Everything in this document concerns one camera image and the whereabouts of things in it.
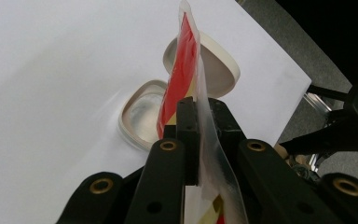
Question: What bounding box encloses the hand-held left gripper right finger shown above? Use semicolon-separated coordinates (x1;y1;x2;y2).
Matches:
208;98;344;224

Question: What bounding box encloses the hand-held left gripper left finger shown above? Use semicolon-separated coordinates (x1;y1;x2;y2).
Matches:
124;96;200;224

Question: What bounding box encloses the clear container with beige lid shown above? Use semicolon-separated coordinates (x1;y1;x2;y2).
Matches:
117;30;241;152

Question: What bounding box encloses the red and white stand-up pouch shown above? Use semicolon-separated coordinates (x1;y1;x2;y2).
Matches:
156;0;250;224

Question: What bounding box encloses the beige cloth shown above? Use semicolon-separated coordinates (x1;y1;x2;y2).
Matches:
274;143;297;166

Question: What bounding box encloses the aluminium floor rail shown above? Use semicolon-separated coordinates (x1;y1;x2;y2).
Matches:
302;92;335;115

